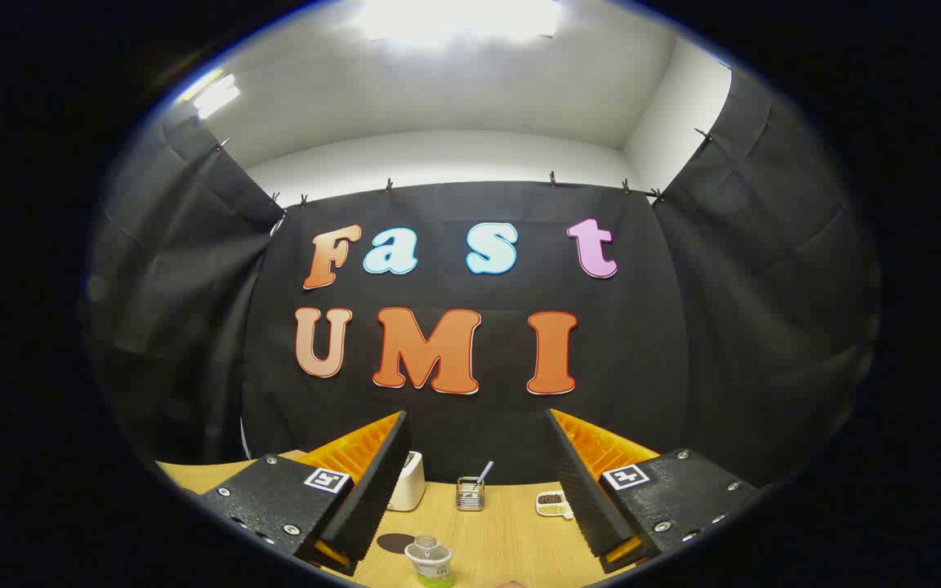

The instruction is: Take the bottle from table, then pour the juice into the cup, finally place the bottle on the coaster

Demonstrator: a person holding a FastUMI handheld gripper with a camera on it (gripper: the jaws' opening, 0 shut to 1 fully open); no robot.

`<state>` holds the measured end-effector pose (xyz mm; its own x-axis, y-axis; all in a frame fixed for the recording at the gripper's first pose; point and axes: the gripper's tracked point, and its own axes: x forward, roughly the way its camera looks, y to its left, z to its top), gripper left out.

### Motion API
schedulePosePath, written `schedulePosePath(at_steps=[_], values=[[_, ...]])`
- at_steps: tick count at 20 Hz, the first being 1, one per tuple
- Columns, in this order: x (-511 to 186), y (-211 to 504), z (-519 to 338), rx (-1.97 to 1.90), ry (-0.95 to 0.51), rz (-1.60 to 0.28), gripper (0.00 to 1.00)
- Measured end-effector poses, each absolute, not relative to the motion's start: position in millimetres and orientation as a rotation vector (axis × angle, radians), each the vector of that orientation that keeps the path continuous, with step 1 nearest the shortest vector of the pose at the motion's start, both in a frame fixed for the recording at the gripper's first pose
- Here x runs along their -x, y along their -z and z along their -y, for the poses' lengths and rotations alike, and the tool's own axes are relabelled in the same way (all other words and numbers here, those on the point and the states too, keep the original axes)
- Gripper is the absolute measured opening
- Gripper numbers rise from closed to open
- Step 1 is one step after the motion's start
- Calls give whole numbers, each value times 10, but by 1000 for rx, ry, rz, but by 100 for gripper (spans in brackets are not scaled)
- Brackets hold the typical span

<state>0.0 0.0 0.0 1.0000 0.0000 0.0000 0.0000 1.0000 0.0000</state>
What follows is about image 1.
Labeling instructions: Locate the wooden table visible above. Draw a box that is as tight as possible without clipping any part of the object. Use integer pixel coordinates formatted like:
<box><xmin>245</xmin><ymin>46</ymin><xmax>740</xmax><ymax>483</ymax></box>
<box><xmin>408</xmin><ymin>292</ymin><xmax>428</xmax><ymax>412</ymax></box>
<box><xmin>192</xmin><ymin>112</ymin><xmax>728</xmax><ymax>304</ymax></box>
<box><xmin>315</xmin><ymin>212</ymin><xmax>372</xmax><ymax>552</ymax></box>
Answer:
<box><xmin>156</xmin><ymin>449</ymin><xmax>651</xmax><ymax>588</ymax></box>

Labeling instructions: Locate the large ceiling light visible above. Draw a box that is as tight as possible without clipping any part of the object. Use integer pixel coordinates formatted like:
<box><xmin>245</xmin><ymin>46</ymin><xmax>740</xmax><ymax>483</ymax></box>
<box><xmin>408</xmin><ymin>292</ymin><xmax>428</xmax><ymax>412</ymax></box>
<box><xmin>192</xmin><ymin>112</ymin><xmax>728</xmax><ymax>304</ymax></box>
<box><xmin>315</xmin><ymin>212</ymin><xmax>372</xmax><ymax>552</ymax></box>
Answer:
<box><xmin>356</xmin><ymin>0</ymin><xmax>565</xmax><ymax>42</ymax></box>

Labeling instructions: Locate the white plastic container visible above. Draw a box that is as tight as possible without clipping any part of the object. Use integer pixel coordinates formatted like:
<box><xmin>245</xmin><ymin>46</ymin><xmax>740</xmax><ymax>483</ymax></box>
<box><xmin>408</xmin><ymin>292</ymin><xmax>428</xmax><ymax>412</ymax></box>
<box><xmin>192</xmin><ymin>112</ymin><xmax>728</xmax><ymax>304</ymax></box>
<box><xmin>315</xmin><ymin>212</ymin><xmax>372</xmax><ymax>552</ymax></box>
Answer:
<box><xmin>387</xmin><ymin>451</ymin><xmax>426</xmax><ymax>513</ymax></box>

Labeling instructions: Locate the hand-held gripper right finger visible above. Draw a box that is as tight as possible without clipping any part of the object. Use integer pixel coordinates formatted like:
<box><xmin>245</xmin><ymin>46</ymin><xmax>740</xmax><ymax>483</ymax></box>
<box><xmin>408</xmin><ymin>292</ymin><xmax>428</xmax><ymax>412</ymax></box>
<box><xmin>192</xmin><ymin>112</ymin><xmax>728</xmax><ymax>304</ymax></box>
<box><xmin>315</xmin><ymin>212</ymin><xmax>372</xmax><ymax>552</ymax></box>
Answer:
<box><xmin>544</xmin><ymin>408</ymin><xmax>763</xmax><ymax>574</ymax></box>

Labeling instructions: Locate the white green label juice bottle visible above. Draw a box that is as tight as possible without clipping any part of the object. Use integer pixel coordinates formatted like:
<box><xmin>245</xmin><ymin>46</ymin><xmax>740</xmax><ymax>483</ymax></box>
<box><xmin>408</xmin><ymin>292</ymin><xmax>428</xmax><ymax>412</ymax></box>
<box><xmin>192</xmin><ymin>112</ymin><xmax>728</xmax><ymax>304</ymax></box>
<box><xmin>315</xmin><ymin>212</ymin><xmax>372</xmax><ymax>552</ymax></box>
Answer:
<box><xmin>404</xmin><ymin>535</ymin><xmax>455</xmax><ymax>588</ymax></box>

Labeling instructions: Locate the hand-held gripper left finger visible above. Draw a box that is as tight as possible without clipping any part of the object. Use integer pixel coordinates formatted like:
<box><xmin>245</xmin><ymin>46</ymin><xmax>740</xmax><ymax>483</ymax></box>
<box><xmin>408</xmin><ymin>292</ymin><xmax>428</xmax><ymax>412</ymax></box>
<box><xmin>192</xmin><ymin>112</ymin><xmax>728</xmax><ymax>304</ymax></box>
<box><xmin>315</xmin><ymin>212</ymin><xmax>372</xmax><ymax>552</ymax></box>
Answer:
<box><xmin>193</xmin><ymin>410</ymin><xmax>413</xmax><ymax>577</ymax></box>

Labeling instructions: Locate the small ceiling strip light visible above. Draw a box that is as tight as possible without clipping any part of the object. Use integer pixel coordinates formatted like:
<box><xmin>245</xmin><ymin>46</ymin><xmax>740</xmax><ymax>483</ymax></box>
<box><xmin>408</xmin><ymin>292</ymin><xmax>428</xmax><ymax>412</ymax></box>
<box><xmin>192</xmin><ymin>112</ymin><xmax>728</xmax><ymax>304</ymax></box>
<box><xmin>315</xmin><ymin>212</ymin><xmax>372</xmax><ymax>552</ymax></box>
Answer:
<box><xmin>189</xmin><ymin>73</ymin><xmax>243</xmax><ymax>119</ymax></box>

